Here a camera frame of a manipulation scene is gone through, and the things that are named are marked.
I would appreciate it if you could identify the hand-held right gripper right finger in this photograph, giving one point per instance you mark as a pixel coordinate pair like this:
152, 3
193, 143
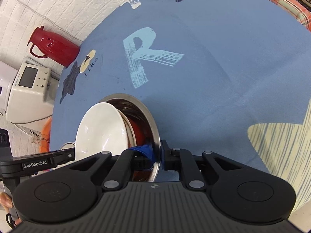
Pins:
164, 156

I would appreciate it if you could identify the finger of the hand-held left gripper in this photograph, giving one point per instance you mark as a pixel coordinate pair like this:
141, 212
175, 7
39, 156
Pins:
63, 154

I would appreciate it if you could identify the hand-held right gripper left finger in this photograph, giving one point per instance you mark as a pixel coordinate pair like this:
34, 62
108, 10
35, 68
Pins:
145, 154

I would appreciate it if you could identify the red bowl with white inside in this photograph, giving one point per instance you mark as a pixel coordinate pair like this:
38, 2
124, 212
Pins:
138, 133

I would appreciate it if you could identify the stainless steel bowl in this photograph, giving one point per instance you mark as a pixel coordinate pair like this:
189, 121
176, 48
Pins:
148, 119

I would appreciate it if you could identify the white bowl with red pattern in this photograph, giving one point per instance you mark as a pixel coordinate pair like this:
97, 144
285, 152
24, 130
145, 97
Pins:
102, 131

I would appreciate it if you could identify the person's left hand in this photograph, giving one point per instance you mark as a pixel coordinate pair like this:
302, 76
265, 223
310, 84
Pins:
5, 200

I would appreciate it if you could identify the orange plastic basket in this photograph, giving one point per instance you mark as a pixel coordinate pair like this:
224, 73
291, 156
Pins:
46, 136

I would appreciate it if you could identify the white appliance with buttons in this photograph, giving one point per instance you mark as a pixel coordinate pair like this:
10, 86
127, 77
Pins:
24, 102

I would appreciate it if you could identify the blue printed tablecloth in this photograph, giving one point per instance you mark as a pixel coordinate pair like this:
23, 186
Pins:
206, 89

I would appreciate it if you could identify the white rounded appliance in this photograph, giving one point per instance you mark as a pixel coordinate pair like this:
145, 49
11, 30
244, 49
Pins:
6, 82

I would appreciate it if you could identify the red thermos jug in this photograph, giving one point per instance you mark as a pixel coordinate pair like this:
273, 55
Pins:
55, 47

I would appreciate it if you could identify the plaid cloth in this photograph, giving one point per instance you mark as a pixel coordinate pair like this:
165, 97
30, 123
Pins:
286, 3

